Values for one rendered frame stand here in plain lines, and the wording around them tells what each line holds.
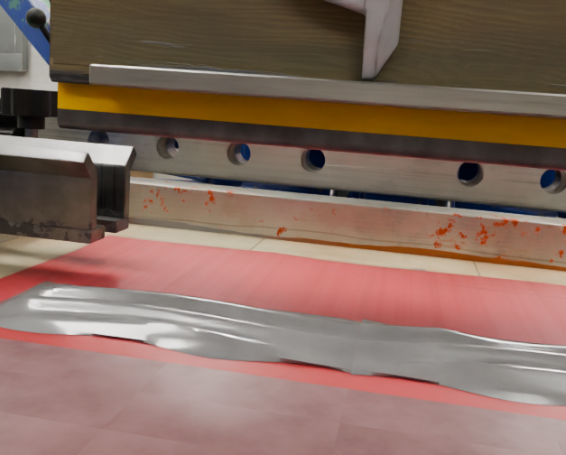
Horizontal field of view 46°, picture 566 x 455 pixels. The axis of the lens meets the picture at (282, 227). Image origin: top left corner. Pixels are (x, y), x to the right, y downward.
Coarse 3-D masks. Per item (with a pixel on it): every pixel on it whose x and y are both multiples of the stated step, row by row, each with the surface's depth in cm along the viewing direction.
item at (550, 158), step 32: (96, 128) 37; (128, 128) 36; (160, 128) 36; (192, 128) 36; (224, 128) 35; (256, 128) 35; (288, 128) 35; (448, 160) 34; (480, 160) 33; (512, 160) 33; (544, 160) 32
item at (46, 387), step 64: (64, 256) 44; (128, 256) 45; (192, 256) 46; (256, 256) 48; (0, 384) 25; (64, 384) 25; (128, 384) 25; (192, 384) 26; (256, 384) 26; (320, 384) 27; (0, 448) 20; (64, 448) 21; (128, 448) 21; (192, 448) 21; (256, 448) 21; (320, 448) 22
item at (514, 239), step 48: (144, 192) 56; (192, 192) 55; (240, 192) 54; (288, 192) 56; (0, 240) 46; (288, 240) 54; (336, 240) 53; (384, 240) 52; (432, 240) 52; (480, 240) 51; (528, 240) 50
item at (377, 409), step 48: (384, 288) 42; (432, 288) 43; (480, 288) 43; (528, 288) 44; (528, 336) 35; (384, 384) 27; (432, 384) 28; (384, 432) 23; (432, 432) 23; (480, 432) 24; (528, 432) 24
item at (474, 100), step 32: (96, 64) 34; (256, 96) 32; (288, 96) 32; (320, 96) 32; (352, 96) 32; (384, 96) 31; (416, 96) 31; (448, 96) 31; (480, 96) 30; (512, 96) 30; (544, 96) 30
